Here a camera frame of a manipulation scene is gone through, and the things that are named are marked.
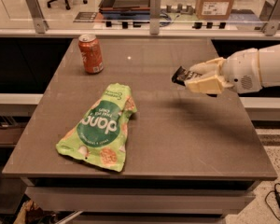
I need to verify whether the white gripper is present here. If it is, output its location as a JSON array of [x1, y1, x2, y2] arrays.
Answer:
[[184, 49, 262, 95]]

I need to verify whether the black rxbar chocolate bar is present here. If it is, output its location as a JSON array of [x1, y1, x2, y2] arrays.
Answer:
[[172, 66, 201, 86]]

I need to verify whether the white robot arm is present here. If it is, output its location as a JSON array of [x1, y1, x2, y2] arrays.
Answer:
[[184, 44, 280, 94]]

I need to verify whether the green rice chip bag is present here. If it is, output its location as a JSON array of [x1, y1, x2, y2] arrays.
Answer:
[[56, 83, 137, 172]]

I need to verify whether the brown crumpled paper bag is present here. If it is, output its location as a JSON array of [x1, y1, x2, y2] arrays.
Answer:
[[13, 200, 51, 224]]

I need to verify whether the cardboard box with label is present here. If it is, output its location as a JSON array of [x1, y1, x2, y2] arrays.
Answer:
[[195, 0, 234, 20]]

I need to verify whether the orange soda can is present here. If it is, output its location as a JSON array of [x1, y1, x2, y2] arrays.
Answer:
[[78, 35, 104, 74]]

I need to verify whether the right metal glass post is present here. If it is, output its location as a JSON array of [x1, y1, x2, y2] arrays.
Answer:
[[262, 0, 280, 36]]

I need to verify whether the metal glass post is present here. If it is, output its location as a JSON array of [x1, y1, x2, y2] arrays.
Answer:
[[25, 0, 49, 34], [149, 0, 161, 35], [262, 0, 280, 36]]

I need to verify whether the middle metal glass post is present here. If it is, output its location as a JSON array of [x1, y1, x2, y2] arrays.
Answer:
[[149, 0, 161, 35]]

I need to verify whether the left metal glass post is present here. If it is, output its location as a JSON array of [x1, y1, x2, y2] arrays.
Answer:
[[25, 0, 49, 34]]

